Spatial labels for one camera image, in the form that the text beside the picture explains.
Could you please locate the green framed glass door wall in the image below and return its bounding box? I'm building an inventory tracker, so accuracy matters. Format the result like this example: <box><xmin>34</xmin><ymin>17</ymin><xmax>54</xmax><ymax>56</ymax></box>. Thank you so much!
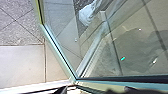
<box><xmin>33</xmin><ymin>0</ymin><xmax>168</xmax><ymax>91</ymax></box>

